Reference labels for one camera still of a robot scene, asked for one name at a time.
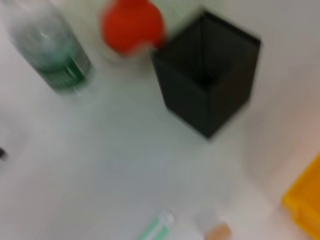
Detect small wooden block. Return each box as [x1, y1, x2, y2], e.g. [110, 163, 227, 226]
[205, 223, 233, 240]

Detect clear green-label water bottle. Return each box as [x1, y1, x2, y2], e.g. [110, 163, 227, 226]
[6, 0, 97, 98]

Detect black mesh pen holder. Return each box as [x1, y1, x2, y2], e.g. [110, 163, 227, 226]
[151, 8, 263, 141]

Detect red-orange toy orange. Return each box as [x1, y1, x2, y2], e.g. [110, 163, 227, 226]
[100, 0, 166, 55]

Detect yellow plastic storage bin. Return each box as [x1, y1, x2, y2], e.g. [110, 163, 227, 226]
[281, 153, 320, 240]

